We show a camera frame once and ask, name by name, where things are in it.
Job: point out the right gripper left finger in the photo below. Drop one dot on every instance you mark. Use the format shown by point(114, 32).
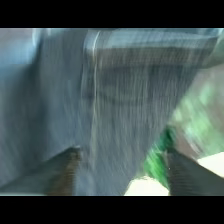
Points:
point(50, 176)

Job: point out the dark blue jeans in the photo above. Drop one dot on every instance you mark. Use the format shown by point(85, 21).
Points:
point(116, 100)

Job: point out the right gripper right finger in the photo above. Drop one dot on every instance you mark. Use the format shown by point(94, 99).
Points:
point(193, 180)

